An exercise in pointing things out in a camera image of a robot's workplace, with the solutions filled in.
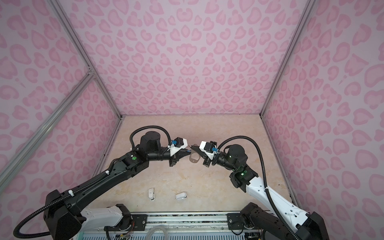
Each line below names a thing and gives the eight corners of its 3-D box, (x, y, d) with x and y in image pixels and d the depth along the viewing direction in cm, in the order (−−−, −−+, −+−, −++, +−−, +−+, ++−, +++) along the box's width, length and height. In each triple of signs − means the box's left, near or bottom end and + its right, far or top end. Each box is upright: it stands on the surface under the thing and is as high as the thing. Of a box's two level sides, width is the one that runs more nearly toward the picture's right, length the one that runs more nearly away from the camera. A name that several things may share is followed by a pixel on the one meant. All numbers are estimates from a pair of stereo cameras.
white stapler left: (150, 202, 82) (148, 199, 78) (149, 191, 86) (147, 188, 82) (155, 200, 82) (153, 198, 79) (154, 189, 86) (152, 187, 82)
